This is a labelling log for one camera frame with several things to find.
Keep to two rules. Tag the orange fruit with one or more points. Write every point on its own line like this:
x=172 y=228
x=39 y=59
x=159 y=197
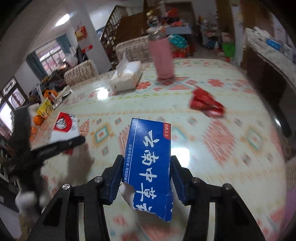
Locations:
x=38 y=120

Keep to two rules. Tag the white red paper bag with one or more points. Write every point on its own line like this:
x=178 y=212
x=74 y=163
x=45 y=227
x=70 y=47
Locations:
x=65 y=128

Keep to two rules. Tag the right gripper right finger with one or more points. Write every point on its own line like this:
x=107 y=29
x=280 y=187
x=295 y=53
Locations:
x=233 y=219

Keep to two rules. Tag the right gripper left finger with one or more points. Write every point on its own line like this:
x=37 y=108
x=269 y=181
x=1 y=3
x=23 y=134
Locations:
x=59 y=220

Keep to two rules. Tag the right patterned chair back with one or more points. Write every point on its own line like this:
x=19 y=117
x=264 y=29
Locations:
x=136 y=49

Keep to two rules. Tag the pink thermos bottle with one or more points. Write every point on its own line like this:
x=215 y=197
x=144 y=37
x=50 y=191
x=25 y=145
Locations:
x=161 y=54

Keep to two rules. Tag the white tissue box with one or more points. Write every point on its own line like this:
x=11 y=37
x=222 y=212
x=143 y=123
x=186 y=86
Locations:
x=126 y=76

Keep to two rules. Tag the red crumpled wrapper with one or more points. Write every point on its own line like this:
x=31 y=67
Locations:
x=203 y=101

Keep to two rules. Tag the left patterned chair back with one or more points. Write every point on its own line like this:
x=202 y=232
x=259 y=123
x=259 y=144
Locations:
x=80 y=73

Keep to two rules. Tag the yellow snack box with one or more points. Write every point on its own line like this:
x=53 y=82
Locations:
x=45 y=109

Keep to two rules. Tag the wooden staircase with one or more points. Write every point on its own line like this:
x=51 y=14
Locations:
x=122 y=25

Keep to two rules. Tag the blue herbal medicine box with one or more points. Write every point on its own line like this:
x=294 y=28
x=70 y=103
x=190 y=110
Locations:
x=146 y=172

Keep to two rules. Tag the sideboard with patterned cloth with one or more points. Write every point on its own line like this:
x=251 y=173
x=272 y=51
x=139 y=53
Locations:
x=270 y=71

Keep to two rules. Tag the patterned chair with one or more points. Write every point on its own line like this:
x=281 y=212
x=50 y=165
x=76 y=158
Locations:
x=136 y=49
x=80 y=73

